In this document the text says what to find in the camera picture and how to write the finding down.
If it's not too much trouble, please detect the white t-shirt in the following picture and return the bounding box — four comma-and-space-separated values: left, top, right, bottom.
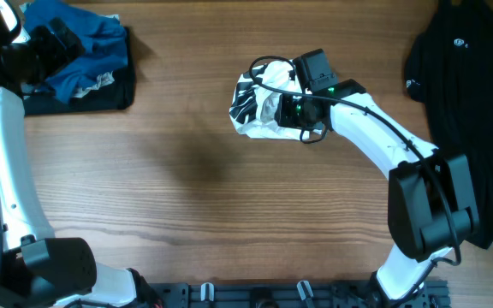
229, 61, 301, 140

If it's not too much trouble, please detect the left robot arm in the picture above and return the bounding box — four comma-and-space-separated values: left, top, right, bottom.
0, 15, 161, 307

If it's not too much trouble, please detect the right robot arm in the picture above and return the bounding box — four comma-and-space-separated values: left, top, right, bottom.
275, 85, 479, 307

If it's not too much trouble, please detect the light grey folded garment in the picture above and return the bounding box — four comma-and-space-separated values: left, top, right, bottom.
19, 3, 120, 99

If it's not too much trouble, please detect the blue polo shirt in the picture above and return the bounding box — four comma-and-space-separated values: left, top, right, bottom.
21, 0, 128, 104

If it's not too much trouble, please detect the black folded garment left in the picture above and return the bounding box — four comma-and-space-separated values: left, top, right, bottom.
23, 27, 136, 116

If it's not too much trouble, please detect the black t-shirt with logo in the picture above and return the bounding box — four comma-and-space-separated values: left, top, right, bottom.
404, 0, 493, 249

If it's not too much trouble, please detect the right grey rail clip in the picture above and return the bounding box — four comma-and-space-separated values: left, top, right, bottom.
296, 280, 313, 301

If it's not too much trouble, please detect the grey rail clip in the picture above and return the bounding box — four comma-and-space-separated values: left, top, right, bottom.
199, 282, 215, 303
296, 280, 313, 301

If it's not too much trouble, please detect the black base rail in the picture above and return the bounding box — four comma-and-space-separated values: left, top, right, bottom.
152, 281, 451, 308

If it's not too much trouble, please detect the left grey rail clip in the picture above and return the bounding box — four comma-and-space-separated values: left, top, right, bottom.
199, 282, 215, 303

